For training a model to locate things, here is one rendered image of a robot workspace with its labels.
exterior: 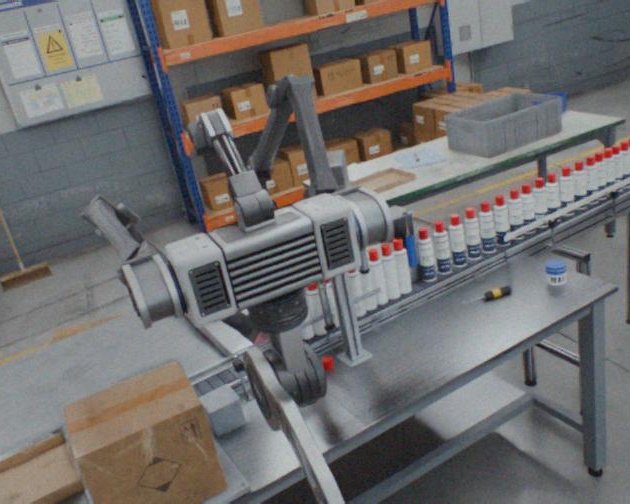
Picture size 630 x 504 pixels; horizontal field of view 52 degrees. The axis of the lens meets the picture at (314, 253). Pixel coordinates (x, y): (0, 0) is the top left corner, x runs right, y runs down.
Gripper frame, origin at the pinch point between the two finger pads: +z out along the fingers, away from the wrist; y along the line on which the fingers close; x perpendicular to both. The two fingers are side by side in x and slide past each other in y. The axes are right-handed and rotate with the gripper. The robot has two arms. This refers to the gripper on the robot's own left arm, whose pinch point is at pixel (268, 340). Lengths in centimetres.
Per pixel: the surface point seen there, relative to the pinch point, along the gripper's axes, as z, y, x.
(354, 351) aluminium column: 18.3, -17.2, -12.5
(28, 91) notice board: -36, 437, -41
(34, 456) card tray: -38, 14, 67
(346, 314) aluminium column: 6.9, -17.1, -20.6
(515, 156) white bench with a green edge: 137, 88, -159
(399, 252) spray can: 24, -3, -50
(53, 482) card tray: -36, -3, 65
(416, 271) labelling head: 39, 1, -50
